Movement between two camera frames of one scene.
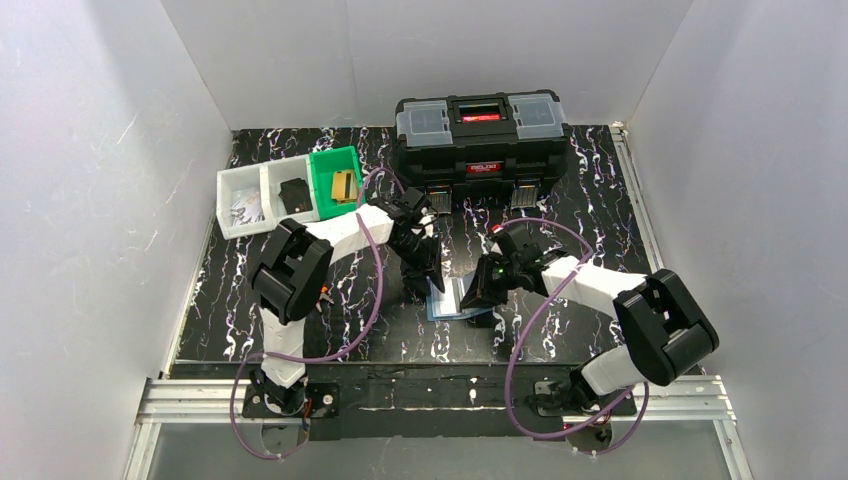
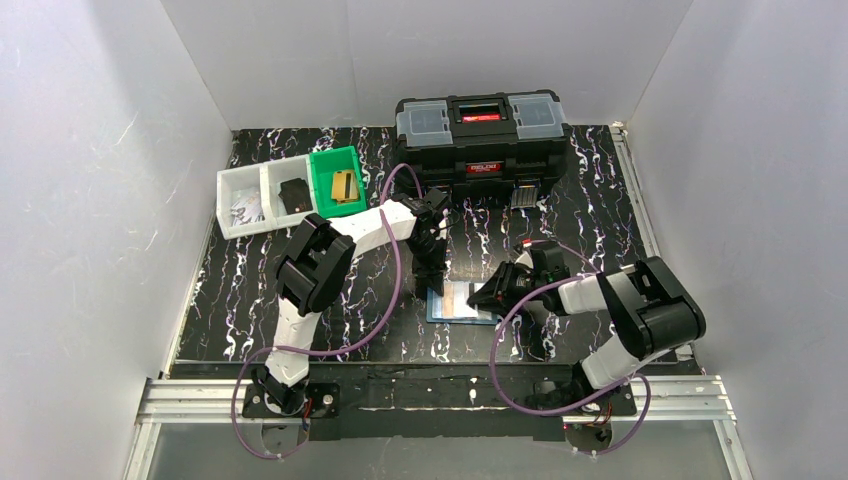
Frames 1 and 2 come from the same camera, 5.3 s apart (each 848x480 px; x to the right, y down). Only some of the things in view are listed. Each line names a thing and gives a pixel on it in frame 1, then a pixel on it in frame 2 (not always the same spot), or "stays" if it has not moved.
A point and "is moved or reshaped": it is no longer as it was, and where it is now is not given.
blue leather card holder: x=446 y=305 is moved or reshaped
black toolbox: x=481 y=146 stays
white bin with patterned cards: x=243 y=201 stays
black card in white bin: x=296 y=196 stays
